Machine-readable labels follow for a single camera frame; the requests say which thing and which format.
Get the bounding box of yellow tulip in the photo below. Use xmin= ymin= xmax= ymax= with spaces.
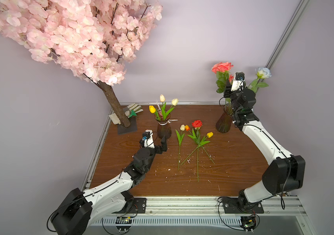
xmin=149 ymin=105 xmax=162 ymax=121
xmin=180 ymin=132 xmax=215 ymax=164

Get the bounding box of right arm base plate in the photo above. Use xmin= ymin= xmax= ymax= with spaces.
xmin=220 ymin=197 xmax=264 ymax=214

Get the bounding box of left red glass vase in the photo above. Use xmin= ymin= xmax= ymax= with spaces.
xmin=156 ymin=114 xmax=176 ymax=140

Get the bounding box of red rose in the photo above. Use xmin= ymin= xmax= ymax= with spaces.
xmin=186 ymin=120 xmax=206 ymax=182

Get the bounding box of white rose small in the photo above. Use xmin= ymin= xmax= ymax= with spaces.
xmin=248 ymin=68 xmax=272 ymax=93

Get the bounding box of left circuit board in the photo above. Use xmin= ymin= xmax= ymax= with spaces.
xmin=115 ymin=216 xmax=133 ymax=234

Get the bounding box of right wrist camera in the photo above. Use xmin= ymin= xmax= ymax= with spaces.
xmin=231 ymin=72 xmax=245 ymax=92

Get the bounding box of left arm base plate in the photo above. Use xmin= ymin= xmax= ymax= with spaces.
xmin=119 ymin=198 xmax=147 ymax=214

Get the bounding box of right circuit board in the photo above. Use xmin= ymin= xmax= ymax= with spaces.
xmin=240 ymin=215 xmax=257 ymax=233

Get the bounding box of aluminium corner profile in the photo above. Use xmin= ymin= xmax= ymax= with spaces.
xmin=265 ymin=0 xmax=310 ymax=70

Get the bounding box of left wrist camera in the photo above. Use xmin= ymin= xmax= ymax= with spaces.
xmin=140 ymin=130 xmax=155 ymax=148

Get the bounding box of aluminium mounting rail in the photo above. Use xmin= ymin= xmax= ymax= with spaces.
xmin=91 ymin=196 xmax=308 ymax=227

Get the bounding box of circuit board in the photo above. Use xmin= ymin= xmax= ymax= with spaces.
xmin=115 ymin=216 xmax=133 ymax=234
xmin=240 ymin=215 xmax=257 ymax=233

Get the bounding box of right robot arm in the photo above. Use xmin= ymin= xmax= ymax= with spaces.
xmin=224 ymin=80 xmax=306 ymax=212

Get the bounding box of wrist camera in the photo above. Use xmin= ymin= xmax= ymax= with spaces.
xmin=140 ymin=130 xmax=155 ymax=148
xmin=231 ymin=72 xmax=245 ymax=92

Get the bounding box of pink blossom artificial tree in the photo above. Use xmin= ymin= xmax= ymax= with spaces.
xmin=0 ymin=0 xmax=163 ymax=127

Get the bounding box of cream tulip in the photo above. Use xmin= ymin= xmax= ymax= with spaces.
xmin=160 ymin=95 xmax=167 ymax=120
xmin=162 ymin=99 xmax=179 ymax=120
xmin=175 ymin=125 xmax=186 ymax=170

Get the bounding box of right purple glass vase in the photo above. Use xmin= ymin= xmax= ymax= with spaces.
xmin=215 ymin=104 xmax=233 ymax=133

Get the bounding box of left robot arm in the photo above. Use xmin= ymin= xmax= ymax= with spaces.
xmin=47 ymin=130 xmax=167 ymax=235

